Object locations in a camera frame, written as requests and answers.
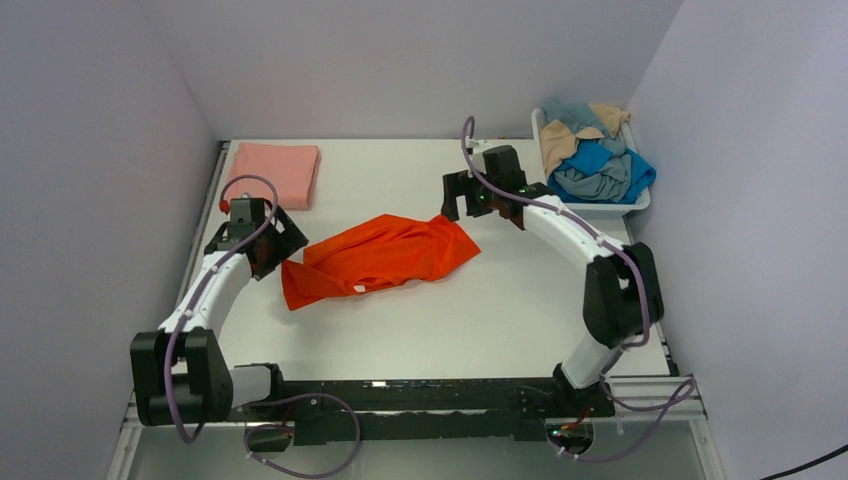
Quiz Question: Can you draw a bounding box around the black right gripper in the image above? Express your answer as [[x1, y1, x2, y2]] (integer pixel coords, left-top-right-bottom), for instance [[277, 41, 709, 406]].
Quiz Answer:
[[440, 168, 501, 223]]

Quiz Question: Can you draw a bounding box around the orange t shirt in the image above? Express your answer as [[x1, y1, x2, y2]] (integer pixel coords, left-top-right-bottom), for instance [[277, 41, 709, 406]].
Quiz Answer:
[[281, 214, 481, 311]]

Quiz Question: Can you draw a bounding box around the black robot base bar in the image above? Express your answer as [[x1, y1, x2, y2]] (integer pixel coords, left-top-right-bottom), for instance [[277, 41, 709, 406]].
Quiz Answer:
[[227, 377, 615, 446]]

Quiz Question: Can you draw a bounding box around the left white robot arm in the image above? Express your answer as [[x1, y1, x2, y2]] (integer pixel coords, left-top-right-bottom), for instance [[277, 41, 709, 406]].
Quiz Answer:
[[130, 198, 308, 426]]

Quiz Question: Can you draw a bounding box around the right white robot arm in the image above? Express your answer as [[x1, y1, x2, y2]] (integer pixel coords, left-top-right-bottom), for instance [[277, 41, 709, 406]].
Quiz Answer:
[[441, 145, 664, 415]]

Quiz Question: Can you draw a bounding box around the folded pink t shirt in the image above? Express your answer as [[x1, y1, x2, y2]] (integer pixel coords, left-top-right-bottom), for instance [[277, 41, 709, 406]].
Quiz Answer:
[[227, 142, 321, 210]]

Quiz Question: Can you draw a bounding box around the white laundry basket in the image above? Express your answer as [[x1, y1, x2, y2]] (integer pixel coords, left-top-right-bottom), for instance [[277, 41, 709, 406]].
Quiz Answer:
[[530, 108, 651, 220]]

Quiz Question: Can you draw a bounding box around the bright blue t shirt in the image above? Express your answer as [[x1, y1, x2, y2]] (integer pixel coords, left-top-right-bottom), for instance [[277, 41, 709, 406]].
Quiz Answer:
[[547, 139, 657, 204]]

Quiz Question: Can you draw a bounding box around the teal t shirt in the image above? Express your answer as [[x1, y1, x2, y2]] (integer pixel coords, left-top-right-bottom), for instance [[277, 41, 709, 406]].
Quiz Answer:
[[541, 99, 609, 137]]

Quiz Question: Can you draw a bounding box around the grey blue t shirt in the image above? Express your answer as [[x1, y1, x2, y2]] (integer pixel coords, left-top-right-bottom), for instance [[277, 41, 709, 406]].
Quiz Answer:
[[551, 139, 633, 203]]

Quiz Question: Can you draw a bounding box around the black floor cable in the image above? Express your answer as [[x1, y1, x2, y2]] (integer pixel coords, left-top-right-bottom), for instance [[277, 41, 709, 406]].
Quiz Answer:
[[760, 445, 848, 480]]

